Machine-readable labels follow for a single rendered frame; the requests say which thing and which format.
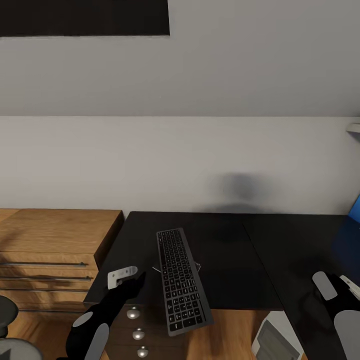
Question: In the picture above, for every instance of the keyboard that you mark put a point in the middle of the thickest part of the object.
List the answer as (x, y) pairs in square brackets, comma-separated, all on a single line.
[(186, 304)]

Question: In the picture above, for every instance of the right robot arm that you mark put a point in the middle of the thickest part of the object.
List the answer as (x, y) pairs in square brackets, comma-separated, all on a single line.
[(341, 298)]

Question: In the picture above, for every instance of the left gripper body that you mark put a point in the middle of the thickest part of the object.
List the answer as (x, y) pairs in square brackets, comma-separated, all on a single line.
[(125, 291)]

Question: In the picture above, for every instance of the fixed window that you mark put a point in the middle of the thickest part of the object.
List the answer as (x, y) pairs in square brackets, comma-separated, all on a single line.
[(83, 18)]

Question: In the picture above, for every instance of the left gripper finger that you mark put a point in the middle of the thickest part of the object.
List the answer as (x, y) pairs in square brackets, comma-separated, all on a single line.
[(141, 281)]

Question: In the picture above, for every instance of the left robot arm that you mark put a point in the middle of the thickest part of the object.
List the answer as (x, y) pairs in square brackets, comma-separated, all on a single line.
[(89, 333)]

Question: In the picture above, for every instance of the notebook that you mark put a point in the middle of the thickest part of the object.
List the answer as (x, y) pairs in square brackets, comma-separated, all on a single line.
[(157, 266)]

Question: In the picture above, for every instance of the swivel chair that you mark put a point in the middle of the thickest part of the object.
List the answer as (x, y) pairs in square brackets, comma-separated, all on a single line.
[(14, 348)]

